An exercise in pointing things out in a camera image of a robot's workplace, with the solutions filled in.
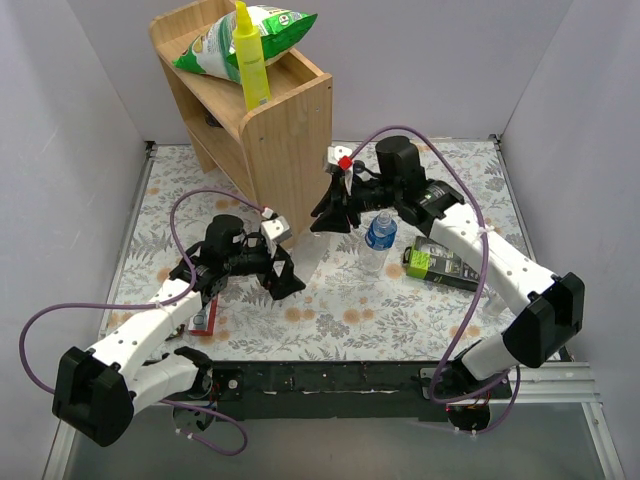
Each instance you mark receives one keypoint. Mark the green chip bag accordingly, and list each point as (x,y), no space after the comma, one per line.
(213,52)

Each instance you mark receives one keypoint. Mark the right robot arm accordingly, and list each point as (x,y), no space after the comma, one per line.
(548,308)

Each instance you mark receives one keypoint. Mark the red white snack packet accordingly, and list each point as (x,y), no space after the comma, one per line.
(202,323)

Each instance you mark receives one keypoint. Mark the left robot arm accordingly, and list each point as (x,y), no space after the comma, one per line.
(130,345)

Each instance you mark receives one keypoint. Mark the wooden shelf unit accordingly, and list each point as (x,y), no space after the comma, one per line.
(274,154)

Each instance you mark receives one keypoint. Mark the green black product box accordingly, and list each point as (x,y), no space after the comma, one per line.
(430,261)

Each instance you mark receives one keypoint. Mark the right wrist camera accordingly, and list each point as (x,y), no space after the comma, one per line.
(340,157)

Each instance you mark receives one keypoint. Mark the blue label water bottle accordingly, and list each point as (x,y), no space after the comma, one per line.
(378,240)

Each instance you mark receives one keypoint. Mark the yellow squeeze bottle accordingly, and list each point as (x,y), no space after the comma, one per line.
(250,59)

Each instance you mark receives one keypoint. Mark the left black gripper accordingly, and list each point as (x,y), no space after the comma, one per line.
(272,263)

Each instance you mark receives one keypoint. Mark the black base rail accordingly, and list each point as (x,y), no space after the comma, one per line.
(319,390)

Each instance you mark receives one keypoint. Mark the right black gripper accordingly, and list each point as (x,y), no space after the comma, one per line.
(345,193)

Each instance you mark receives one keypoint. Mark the clear plastic bottle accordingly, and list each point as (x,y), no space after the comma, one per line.
(307,253)

